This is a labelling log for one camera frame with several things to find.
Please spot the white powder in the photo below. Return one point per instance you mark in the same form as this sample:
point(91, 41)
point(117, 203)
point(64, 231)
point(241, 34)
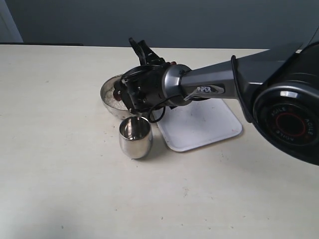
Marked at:
point(110, 101)

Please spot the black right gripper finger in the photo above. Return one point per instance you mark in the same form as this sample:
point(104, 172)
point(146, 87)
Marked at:
point(147, 55)

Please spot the steel bowl of rice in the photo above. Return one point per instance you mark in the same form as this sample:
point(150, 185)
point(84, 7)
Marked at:
point(120, 114)

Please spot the steel cup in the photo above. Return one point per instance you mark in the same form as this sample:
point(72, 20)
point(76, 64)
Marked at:
point(135, 137)

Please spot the dark red wooden spoon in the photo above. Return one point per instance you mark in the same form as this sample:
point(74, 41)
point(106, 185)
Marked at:
point(117, 93)

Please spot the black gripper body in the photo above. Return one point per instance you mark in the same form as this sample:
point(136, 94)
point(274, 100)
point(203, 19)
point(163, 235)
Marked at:
point(141, 89)

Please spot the white plastic tray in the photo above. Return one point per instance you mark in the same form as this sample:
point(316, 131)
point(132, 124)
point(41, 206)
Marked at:
point(198, 124)

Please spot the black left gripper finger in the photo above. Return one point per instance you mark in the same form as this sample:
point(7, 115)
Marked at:
point(137, 49)

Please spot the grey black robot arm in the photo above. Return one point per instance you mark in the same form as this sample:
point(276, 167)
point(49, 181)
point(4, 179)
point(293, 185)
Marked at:
point(278, 91)

